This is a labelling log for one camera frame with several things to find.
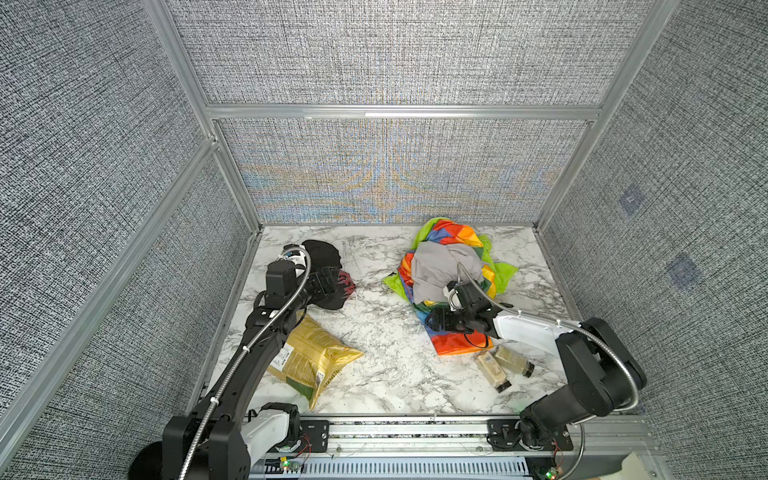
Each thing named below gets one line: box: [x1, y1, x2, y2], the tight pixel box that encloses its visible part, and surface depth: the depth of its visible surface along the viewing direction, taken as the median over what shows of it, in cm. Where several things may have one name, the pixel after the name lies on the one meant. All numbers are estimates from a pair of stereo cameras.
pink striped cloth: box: [338, 270, 357, 299], surface depth 98 cm
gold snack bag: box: [267, 312, 364, 410], surface depth 81 cm
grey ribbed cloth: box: [411, 241, 483, 304], surface depth 95 cm
